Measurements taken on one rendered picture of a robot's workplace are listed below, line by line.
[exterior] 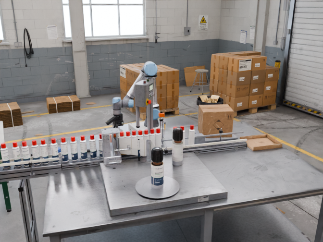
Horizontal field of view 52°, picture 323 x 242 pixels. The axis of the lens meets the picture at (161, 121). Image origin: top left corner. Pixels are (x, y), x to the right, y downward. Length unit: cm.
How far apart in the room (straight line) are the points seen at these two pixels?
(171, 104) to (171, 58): 259
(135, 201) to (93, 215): 28
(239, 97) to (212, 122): 341
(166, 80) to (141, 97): 373
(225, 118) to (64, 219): 179
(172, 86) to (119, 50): 232
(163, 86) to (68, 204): 442
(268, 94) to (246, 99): 59
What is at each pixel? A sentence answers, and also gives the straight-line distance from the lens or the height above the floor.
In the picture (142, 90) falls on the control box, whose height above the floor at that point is 143.
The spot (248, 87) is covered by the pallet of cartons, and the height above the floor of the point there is 57.
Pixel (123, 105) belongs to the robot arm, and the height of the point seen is 121.
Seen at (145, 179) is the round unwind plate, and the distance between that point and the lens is 243.
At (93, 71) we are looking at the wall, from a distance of 826.
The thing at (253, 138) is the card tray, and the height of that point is 84.
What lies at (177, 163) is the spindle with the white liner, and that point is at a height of 90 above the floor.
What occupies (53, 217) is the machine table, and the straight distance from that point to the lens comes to 226.
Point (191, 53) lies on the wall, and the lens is 924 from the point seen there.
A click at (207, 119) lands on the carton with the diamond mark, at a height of 104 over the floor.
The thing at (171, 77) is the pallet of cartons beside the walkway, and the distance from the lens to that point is 647.
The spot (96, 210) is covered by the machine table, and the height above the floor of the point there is 83.
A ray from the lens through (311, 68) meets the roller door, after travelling 718.
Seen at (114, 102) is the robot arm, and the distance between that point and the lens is 309.
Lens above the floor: 208
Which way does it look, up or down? 19 degrees down
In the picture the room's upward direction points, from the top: straight up
